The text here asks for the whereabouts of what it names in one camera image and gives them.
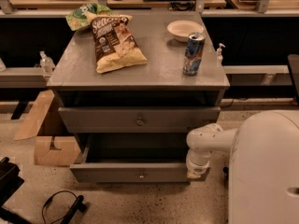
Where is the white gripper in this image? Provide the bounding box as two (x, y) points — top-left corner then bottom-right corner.
(186, 149), (211, 179)

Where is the grey drawer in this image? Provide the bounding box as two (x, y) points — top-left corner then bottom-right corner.
(70, 133), (207, 183)
(59, 106), (221, 133)

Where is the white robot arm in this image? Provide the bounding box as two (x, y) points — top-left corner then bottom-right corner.
(186, 110), (299, 224)

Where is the grey drawer cabinet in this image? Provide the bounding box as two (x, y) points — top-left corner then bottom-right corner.
(46, 10), (231, 185)

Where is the grey top drawer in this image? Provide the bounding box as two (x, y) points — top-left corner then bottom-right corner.
(59, 106), (221, 133)

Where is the black stand leg left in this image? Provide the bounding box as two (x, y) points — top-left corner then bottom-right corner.
(61, 195), (87, 224)

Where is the white pump bottle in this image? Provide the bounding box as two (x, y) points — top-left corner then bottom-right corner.
(216, 43), (225, 66)

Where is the blue drink can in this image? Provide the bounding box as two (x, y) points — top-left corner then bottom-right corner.
(183, 32), (206, 76)

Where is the white bowl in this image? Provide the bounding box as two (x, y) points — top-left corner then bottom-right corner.
(167, 21), (204, 42)

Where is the brown yellow chip bag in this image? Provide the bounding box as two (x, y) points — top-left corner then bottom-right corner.
(85, 12), (148, 74)

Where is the cardboard box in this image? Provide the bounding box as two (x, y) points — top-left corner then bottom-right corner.
(14, 90), (80, 166)

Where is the black crate left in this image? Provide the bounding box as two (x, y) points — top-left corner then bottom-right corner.
(0, 157), (31, 224)

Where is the clear sanitizer bottle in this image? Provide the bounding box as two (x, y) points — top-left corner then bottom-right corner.
(39, 51), (55, 75)

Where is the green snack bag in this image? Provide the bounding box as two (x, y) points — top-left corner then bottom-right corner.
(65, 3), (112, 31)

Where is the black cable on floor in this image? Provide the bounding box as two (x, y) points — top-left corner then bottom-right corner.
(41, 189), (78, 224)

